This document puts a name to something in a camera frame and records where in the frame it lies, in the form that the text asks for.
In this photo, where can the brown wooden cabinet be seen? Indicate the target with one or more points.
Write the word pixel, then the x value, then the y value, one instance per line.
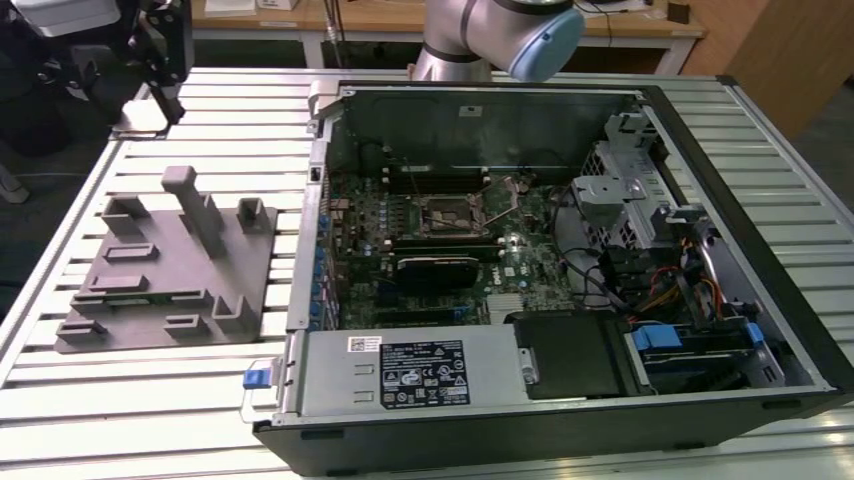
pixel 788 60

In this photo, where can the green motherboard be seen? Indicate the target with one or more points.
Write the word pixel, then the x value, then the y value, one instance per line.
pixel 541 260

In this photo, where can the hard disk in blue carrier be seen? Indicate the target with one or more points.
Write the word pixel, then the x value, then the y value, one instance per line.
pixel 657 340

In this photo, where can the white paper sheet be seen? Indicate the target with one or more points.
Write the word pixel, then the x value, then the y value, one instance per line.
pixel 230 6

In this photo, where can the wooden desk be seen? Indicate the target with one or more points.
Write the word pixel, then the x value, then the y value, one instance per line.
pixel 267 20
pixel 668 25

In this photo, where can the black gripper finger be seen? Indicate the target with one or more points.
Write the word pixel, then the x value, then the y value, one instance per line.
pixel 169 102

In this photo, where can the metal disk bay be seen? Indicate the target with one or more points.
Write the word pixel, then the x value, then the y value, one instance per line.
pixel 768 370

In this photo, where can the black expansion slot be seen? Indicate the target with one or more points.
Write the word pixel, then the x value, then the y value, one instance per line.
pixel 414 316

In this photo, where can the silver drive cage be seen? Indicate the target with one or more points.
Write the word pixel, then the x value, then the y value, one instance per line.
pixel 628 155

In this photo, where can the RAM slot with white clips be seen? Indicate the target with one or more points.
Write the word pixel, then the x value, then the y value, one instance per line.
pixel 454 182
pixel 447 242
pixel 447 252
pixel 454 172

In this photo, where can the green RAM stick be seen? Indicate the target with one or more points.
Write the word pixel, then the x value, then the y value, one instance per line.
pixel 162 298

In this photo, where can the white labelled box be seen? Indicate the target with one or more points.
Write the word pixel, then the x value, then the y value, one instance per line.
pixel 277 4

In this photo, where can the silver chipset heatsink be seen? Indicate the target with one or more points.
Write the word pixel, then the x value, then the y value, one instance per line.
pixel 505 303

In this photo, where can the black plastic cover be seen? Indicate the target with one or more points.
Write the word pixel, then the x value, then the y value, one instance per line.
pixel 574 355

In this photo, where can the black graphics card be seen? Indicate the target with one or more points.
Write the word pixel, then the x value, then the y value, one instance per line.
pixel 434 275

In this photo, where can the blue latch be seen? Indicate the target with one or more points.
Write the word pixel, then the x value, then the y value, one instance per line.
pixel 257 378

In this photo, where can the black PC case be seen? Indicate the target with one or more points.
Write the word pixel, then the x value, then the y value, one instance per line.
pixel 467 450

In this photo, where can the small dark box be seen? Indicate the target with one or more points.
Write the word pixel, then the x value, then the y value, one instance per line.
pixel 680 12

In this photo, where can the grey parts rack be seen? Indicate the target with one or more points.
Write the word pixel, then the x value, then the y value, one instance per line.
pixel 181 305

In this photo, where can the white stand foot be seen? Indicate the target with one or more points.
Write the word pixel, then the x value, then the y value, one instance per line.
pixel 10 185

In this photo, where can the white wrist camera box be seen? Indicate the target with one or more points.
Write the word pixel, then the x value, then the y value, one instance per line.
pixel 67 17

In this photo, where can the CPU socket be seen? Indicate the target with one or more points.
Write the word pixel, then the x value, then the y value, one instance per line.
pixel 449 215

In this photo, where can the silver power supply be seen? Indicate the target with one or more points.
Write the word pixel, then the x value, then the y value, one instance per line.
pixel 334 370

